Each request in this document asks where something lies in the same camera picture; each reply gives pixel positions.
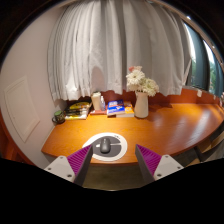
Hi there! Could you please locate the white curtain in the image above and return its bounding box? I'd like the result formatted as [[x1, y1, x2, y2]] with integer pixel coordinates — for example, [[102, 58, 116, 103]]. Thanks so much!
[[47, 0, 193, 103]]

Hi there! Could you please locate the round white grey mouse pad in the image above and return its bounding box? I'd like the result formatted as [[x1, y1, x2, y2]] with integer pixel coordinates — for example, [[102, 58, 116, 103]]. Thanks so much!
[[82, 132, 128, 163]]

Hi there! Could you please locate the clear spray bottle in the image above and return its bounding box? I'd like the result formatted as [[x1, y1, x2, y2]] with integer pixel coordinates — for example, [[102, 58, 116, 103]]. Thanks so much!
[[99, 95, 107, 112]]

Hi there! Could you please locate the white flower bouquet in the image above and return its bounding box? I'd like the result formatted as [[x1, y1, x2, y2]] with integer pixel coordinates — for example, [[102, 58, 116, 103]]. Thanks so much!
[[125, 65, 160, 98]]

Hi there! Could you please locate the dark mug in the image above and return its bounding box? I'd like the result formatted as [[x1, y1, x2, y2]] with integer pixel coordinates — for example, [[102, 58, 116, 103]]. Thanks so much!
[[51, 109, 66, 125]]

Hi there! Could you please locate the black cover book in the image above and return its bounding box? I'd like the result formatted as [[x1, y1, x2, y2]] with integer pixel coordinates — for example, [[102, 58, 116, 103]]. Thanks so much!
[[65, 107, 90, 117]]

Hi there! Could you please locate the yellow cover book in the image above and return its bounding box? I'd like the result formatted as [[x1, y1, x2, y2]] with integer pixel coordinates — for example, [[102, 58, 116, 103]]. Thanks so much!
[[68, 101, 91, 111]]

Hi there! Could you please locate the yellow orange book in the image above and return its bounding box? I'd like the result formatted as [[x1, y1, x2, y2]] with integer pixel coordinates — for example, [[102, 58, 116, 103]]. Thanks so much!
[[116, 101, 135, 119]]

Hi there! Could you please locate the white ceramic jug vase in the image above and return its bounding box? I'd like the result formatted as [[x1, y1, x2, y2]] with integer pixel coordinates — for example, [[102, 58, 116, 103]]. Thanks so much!
[[133, 91, 150, 119]]

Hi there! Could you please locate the white yellow thick book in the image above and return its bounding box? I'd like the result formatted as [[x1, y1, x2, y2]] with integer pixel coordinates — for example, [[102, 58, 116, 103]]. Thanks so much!
[[64, 112, 89, 121]]

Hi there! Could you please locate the dark framed window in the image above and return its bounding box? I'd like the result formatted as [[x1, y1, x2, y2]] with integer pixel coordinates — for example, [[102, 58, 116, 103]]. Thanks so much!
[[183, 16, 224, 99]]

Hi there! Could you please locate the black computer mouse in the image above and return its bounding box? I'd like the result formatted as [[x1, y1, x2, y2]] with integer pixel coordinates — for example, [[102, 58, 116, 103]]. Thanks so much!
[[99, 137, 112, 154]]

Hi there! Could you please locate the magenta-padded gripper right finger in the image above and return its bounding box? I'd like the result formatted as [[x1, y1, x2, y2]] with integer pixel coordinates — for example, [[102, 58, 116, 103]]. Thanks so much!
[[134, 143, 185, 185]]

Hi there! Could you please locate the red brown flat book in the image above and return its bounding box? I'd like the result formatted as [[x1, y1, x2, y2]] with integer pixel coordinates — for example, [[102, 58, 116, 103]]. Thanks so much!
[[89, 109, 108, 116]]

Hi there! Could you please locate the cream lidded container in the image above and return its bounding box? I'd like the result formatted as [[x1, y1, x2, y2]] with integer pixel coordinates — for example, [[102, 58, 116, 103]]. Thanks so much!
[[90, 91, 103, 112]]

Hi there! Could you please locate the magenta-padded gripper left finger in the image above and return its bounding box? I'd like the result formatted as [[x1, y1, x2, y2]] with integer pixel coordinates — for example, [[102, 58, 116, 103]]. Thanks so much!
[[43, 144, 94, 187]]

